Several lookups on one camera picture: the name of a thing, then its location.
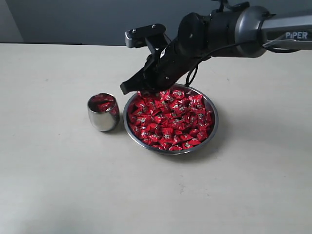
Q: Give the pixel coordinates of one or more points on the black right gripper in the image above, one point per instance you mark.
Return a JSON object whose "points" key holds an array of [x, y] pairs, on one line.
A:
{"points": [[161, 71]]}

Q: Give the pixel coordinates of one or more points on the red candies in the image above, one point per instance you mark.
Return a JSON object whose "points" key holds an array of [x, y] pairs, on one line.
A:
{"points": [[102, 103]]}

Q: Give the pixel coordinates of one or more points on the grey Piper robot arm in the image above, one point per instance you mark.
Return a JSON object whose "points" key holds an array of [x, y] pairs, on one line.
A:
{"points": [[238, 31]]}

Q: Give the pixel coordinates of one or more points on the stainless steel bowl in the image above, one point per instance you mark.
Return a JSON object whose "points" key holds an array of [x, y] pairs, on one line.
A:
{"points": [[209, 106]]}

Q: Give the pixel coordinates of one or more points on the stainless steel cup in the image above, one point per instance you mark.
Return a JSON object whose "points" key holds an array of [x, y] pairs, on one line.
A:
{"points": [[107, 121]]}

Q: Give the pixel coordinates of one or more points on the red wrapped candy left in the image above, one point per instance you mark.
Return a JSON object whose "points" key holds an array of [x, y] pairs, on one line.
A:
{"points": [[143, 120]]}

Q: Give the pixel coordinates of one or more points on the red wrapped candy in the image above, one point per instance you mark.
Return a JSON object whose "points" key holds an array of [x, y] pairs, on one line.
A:
{"points": [[190, 144], [196, 100], [167, 134], [143, 120]]}

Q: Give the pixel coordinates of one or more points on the red wrapped candy upper right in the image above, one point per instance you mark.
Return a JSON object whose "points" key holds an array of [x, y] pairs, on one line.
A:
{"points": [[196, 100]]}

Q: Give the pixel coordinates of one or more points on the red wrapped candy front centre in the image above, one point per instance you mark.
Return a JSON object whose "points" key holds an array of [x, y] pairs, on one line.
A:
{"points": [[167, 134]]}

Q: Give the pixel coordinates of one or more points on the red wrapped candy front right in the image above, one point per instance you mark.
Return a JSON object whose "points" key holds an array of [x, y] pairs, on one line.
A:
{"points": [[190, 144]]}

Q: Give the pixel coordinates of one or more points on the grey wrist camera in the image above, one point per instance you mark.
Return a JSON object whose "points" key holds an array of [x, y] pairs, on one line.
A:
{"points": [[151, 36]]}

